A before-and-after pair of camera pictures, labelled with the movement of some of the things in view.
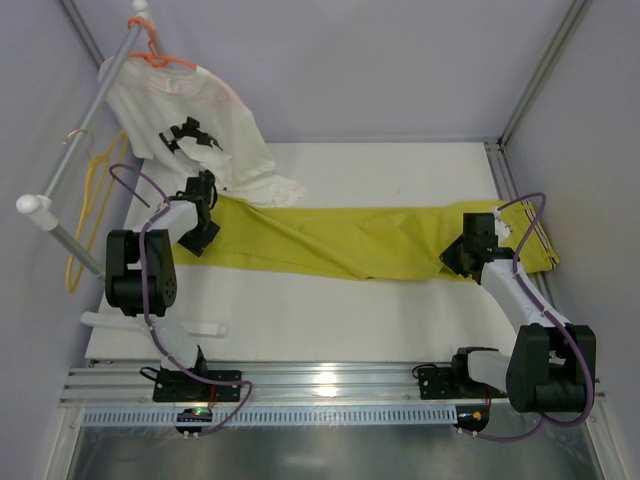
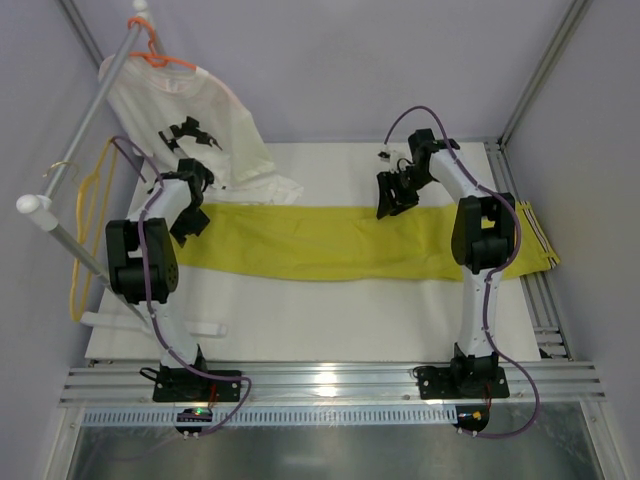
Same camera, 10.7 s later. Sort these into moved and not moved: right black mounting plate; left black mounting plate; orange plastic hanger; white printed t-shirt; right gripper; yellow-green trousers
Moved: yellow-green trousers; right gripper
Not moved: orange plastic hanger; white printed t-shirt; left black mounting plate; right black mounting plate
